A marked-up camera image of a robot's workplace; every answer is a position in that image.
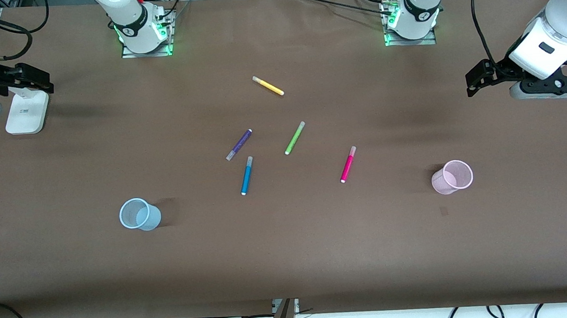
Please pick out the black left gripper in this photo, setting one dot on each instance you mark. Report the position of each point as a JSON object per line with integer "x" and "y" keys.
{"x": 500, "y": 72}

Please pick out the pink marker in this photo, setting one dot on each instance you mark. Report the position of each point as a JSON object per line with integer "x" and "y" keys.
{"x": 348, "y": 164}

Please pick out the blue marker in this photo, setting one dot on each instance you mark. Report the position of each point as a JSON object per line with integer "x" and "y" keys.
{"x": 247, "y": 176}

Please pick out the white desk lamp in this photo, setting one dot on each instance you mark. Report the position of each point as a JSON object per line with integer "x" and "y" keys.
{"x": 26, "y": 114}

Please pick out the translucent pink plastic cup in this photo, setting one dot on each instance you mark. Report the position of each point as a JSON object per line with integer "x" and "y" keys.
{"x": 442, "y": 183}

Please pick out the translucent blue plastic cup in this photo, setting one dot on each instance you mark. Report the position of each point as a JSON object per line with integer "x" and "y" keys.
{"x": 148, "y": 218}

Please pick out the green marker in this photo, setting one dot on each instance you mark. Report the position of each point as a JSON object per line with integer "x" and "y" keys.
{"x": 295, "y": 138}

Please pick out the yellow marker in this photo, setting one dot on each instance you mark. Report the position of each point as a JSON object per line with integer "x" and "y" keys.
{"x": 268, "y": 85}

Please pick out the purple marker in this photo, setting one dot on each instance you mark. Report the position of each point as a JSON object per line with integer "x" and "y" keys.
{"x": 239, "y": 144}

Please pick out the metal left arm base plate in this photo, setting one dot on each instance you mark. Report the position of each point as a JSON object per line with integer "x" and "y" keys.
{"x": 412, "y": 42}

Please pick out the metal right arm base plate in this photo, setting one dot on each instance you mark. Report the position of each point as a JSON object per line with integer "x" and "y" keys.
{"x": 149, "y": 53}

